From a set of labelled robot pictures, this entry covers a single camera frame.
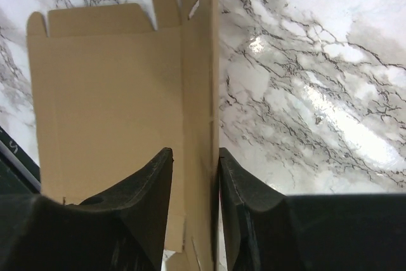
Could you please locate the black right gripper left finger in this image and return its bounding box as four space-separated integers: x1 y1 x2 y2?
1 148 173 270

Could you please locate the brown cardboard box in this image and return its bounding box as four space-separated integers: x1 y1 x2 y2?
27 0 218 270

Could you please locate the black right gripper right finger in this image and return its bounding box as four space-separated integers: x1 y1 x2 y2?
218 148 405 270

